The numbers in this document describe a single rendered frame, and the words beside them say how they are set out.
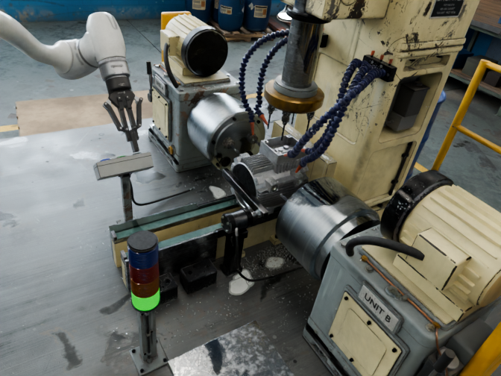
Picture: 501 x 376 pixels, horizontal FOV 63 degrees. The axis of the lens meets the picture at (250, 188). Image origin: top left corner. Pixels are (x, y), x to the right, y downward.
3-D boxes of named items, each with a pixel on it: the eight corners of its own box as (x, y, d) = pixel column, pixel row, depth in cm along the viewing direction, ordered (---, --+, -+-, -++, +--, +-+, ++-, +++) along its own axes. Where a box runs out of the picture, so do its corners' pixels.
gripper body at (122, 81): (105, 77, 125) (113, 106, 125) (132, 74, 129) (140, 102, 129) (101, 84, 132) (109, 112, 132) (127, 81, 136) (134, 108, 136)
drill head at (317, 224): (314, 214, 141) (331, 153, 127) (405, 301, 115) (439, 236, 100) (253, 235, 129) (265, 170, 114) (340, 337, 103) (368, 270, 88)
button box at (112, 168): (148, 169, 136) (145, 154, 136) (154, 166, 130) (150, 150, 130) (96, 180, 128) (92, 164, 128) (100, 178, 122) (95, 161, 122)
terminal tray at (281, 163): (285, 151, 142) (289, 133, 138) (304, 167, 136) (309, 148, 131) (257, 158, 137) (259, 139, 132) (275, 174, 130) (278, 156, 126)
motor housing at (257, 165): (272, 180, 154) (280, 136, 143) (303, 210, 142) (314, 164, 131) (227, 193, 145) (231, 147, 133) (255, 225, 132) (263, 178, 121)
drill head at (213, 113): (222, 127, 184) (227, 74, 170) (267, 169, 161) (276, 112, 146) (171, 136, 172) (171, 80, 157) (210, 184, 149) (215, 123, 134)
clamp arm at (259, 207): (269, 218, 124) (228, 174, 140) (271, 210, 122) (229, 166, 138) (259, 221, 122) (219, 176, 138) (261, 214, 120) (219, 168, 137)
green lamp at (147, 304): (153, 286, 95) (153, 273, 92) (163, 305, 91) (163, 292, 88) (128, 295, 92) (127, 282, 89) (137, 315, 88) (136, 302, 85)
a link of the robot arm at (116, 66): (129, 55, 128) (134, 74, 129) (123, 66, 136) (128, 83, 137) (100, 57, 124) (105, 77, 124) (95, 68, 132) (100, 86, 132)
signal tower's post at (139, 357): (158, 339, 109) (154, 221, 85) (170, 363, 104) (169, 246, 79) (128, 351, 105) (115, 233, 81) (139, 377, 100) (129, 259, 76)
